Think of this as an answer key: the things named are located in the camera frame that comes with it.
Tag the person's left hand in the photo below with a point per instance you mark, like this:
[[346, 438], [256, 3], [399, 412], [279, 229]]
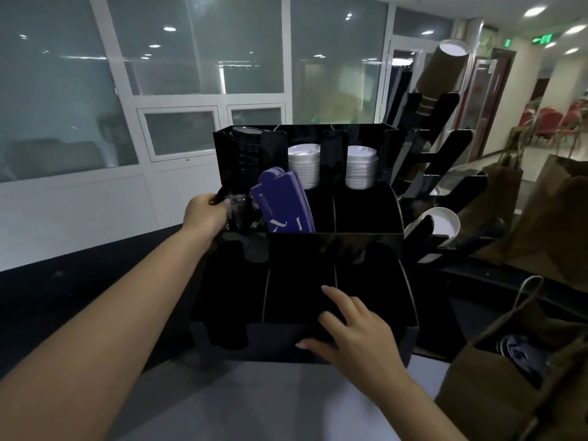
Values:
[[204, 218]]

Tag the person's right hand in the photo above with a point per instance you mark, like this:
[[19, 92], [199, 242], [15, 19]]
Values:
[[363, 344]]

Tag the stack of black lids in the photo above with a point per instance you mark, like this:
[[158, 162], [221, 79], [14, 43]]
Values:
[[245, 151]]

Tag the black acrylic condiment organizer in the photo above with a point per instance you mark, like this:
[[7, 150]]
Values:
[[298, 280]]

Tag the stack of white lids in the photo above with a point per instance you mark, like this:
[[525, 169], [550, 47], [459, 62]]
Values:
[[361, 167], [304, 165]]

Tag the white cup stack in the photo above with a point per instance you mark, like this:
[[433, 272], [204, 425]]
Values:
[[438, 222]]

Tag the black cup dispenser rack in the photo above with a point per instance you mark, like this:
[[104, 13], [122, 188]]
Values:
[[441, 160]]

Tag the brown cup stack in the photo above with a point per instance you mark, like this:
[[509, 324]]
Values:
[[441, 68]]

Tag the person's left forearm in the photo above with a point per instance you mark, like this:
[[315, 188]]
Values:
[[92, 353]]

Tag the black wrapped cutlery bundle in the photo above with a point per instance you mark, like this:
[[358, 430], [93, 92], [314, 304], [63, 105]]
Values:
[[239, 213]]

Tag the bundle of blue paper packets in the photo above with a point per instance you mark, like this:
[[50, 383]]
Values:
[[282, 202]]

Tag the white framed window partition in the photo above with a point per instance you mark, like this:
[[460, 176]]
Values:
[[69, 211]]

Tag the black glossy bar counter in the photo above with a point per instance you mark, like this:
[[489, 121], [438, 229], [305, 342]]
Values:
[[69, 293]]

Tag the row of brown paper bags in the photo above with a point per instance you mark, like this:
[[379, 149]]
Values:
[[551, 215]]

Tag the dark red door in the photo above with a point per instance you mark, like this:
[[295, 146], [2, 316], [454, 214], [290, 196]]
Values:
[[494, 96]]

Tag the row of red chairs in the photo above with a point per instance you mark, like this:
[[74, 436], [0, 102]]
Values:
[[551, 123]]

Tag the green exit sign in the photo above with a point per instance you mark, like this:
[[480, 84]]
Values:
[[543, 39]]

